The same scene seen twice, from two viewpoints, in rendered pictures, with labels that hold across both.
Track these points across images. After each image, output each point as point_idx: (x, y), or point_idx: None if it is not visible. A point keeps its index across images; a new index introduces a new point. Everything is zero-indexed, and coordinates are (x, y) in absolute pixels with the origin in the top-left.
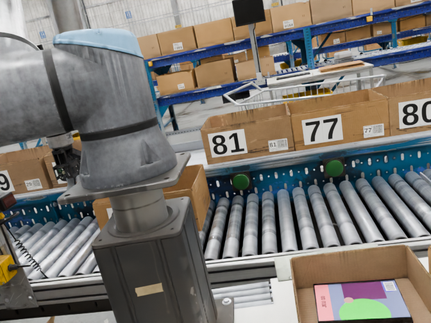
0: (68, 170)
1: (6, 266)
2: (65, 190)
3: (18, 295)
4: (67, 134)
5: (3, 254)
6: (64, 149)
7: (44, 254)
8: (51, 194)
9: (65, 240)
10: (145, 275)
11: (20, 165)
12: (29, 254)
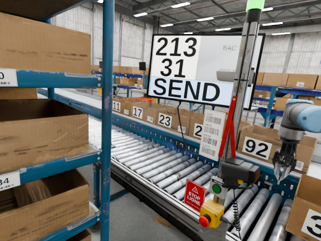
0: (289, 160)
1: (219, 216)
2: (248, 159)
3: (211, 235)
4: (304, 131)
5: (218, 202)
6: (294, 142)
7: (227, 202)
8: (236, 156)
9: (243, 200)
10: None
11: (223, 128)
12: (238, 215)
